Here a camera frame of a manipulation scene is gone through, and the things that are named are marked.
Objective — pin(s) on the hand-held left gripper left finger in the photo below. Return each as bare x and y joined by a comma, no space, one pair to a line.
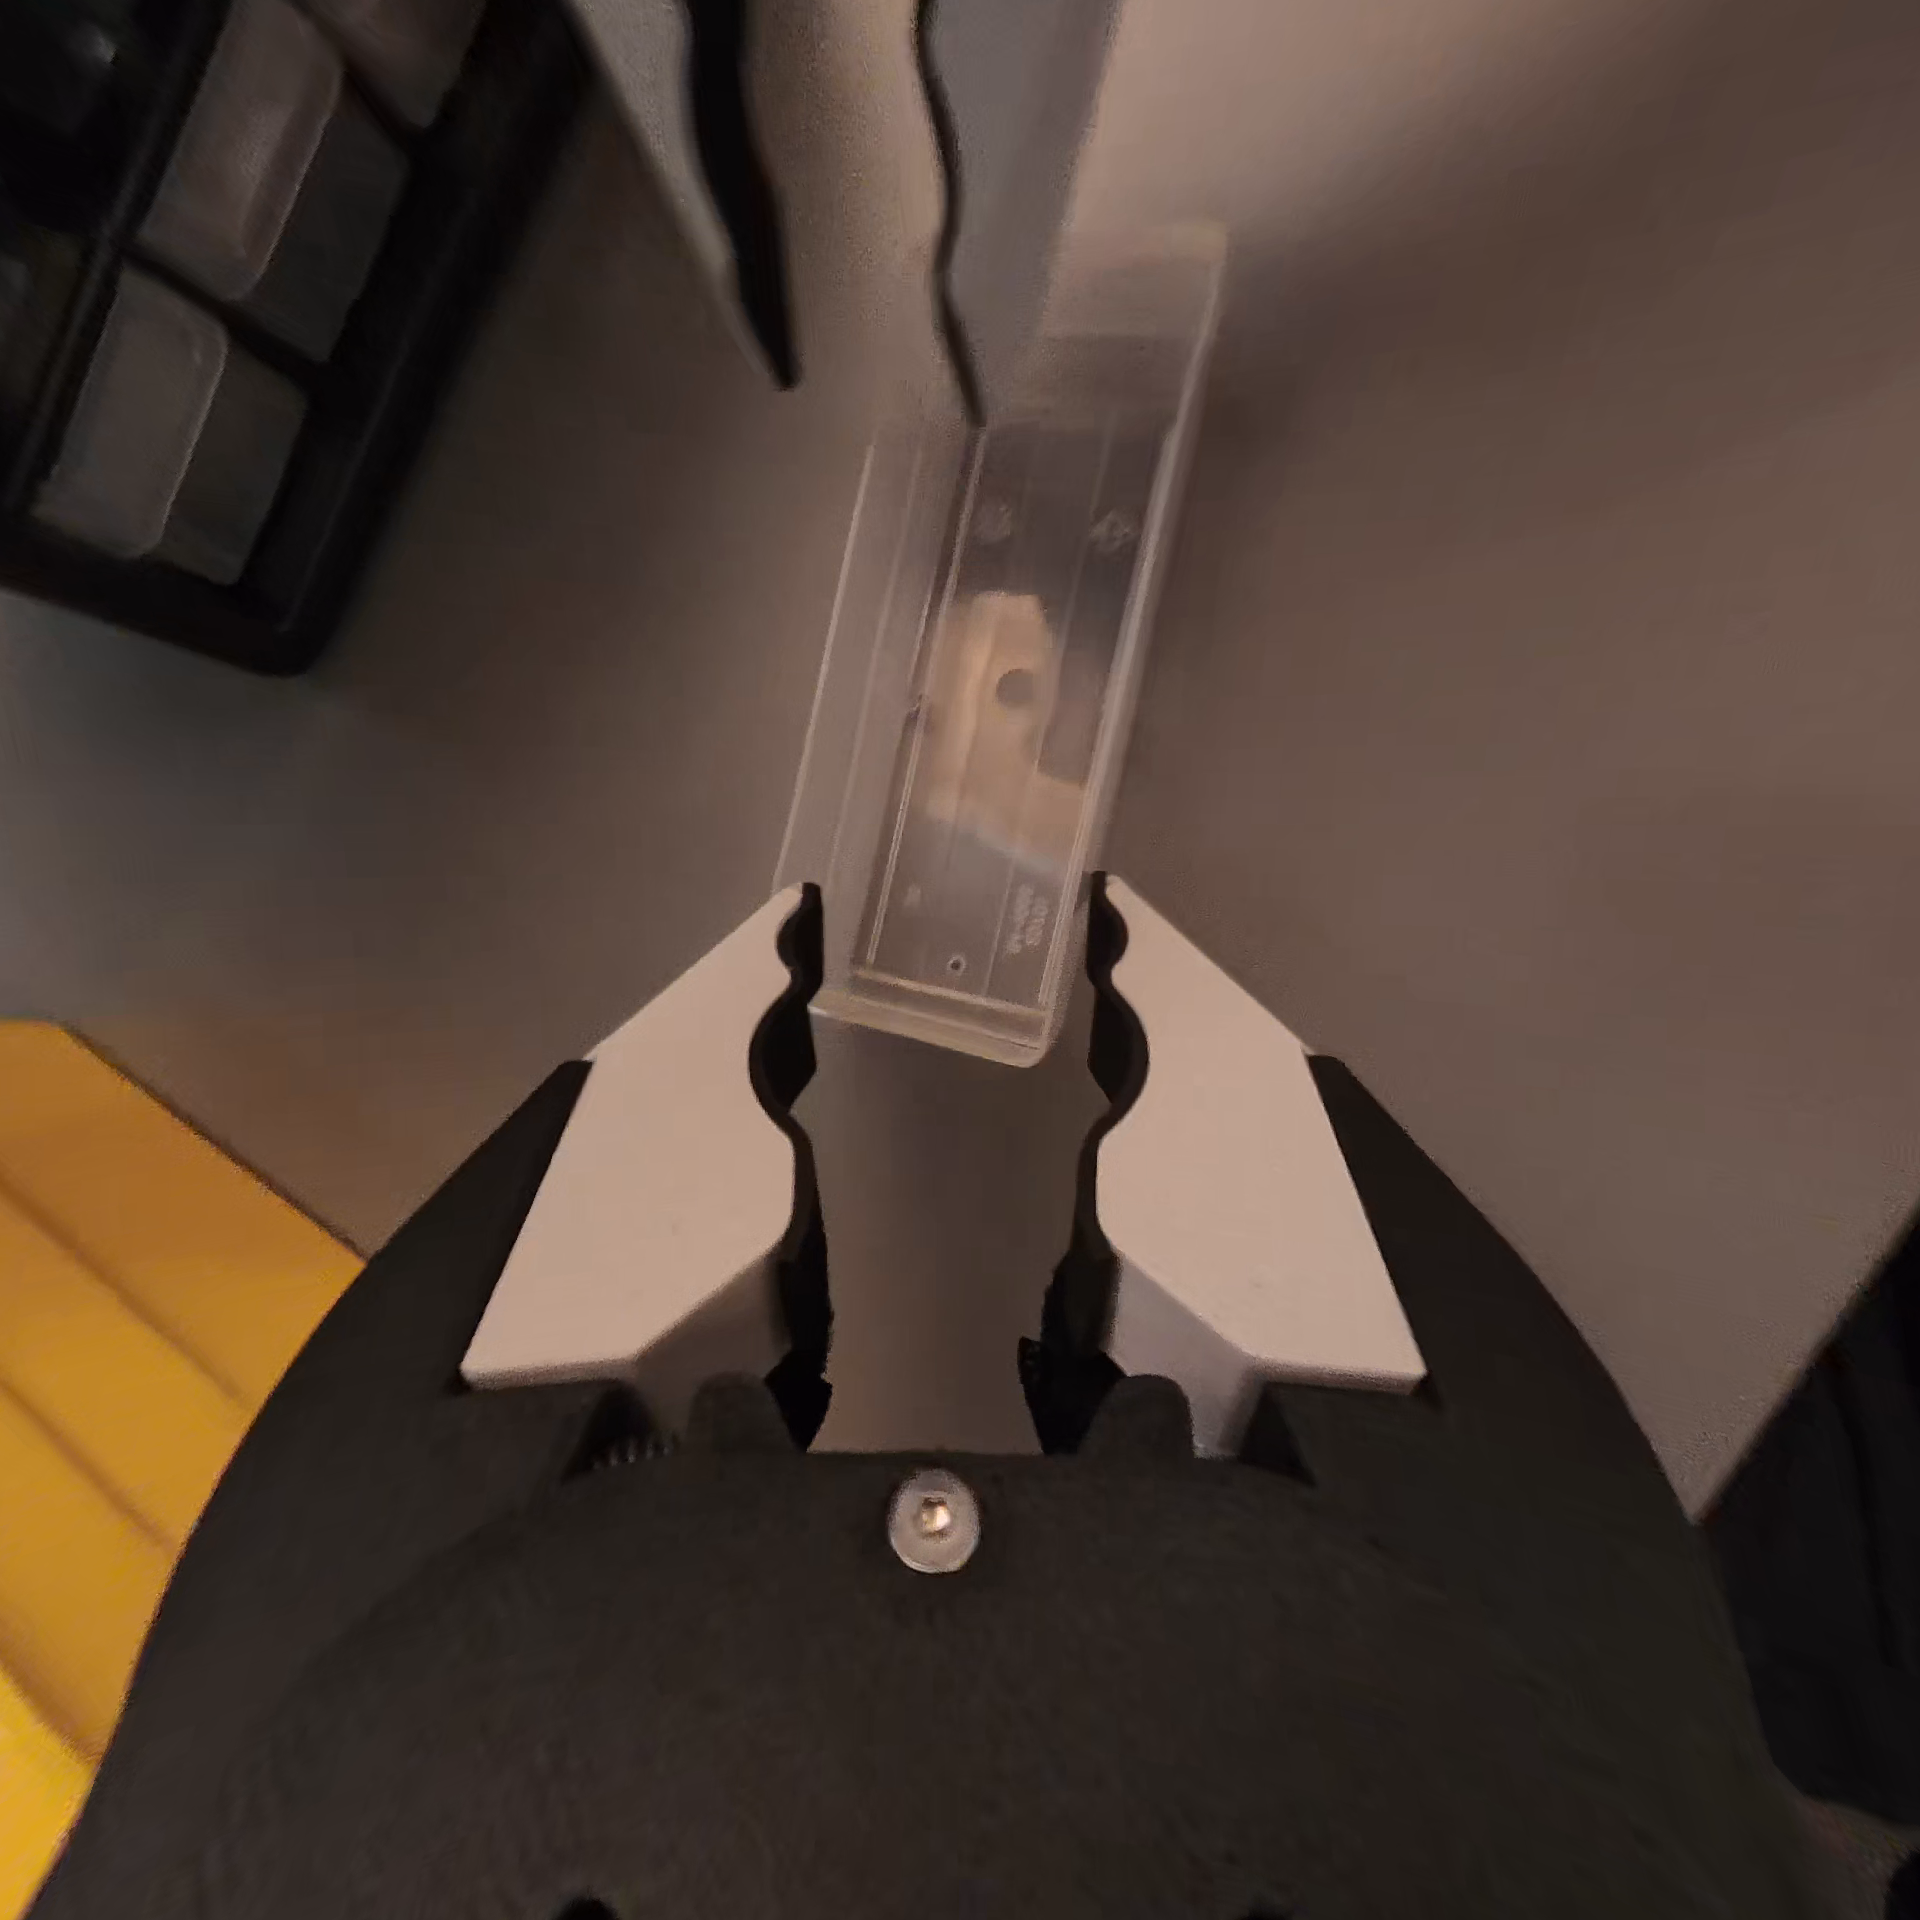
630,1202

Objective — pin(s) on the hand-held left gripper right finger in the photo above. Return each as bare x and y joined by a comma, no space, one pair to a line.
1245,1214

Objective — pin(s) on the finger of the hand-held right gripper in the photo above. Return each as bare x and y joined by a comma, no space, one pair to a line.
676,107
1020,137

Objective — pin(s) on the black organizer tray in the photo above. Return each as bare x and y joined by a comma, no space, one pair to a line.
377,495

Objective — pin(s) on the clear plastic drawer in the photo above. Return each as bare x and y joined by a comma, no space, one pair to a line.
990,722
254,166
150,422

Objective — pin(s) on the yellow plastic bin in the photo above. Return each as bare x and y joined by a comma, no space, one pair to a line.
135,1349

